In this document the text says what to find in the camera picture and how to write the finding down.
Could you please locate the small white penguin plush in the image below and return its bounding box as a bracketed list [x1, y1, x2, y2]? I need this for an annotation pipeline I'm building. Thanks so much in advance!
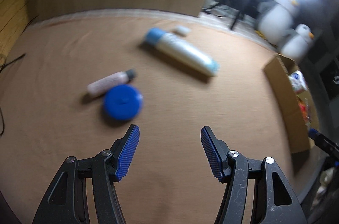
[279, 24, 314, 63]

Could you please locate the brown cardboard box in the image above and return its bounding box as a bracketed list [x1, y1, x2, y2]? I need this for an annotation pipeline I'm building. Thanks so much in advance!
[263, 54, 320, 154]

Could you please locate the blue round tape measure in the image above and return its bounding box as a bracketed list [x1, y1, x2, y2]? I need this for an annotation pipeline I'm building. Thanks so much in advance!
[103, 84, 143, 122]

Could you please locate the small white cap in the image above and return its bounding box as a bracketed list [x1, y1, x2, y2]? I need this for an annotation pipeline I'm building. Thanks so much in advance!
[173, 25, 191, 37]

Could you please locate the large white blue-capped bottle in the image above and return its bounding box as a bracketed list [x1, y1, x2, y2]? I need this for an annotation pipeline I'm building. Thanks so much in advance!
[144, 28, 220, 77]

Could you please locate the black tripod stand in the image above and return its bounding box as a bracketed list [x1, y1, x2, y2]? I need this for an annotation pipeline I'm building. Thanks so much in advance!
[202, 0, 261, 31]

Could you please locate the small pink grey-capped bottle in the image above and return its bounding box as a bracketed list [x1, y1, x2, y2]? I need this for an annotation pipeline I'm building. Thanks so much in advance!
[87, 69, 137, 98]

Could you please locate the black cable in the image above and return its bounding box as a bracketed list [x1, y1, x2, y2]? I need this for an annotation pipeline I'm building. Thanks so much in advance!
[0, 53, 26, 137]

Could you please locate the large white penguin plush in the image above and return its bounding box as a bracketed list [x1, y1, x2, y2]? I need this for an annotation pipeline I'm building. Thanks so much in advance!
[254, 0, 299, 46]

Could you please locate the wooden slat headboard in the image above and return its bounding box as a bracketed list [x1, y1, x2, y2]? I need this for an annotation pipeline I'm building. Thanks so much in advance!
[0, 0, 29, 63]

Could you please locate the white dotted tissue pack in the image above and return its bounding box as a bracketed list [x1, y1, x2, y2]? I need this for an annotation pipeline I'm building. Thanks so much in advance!
[288, 70, 308, 94]

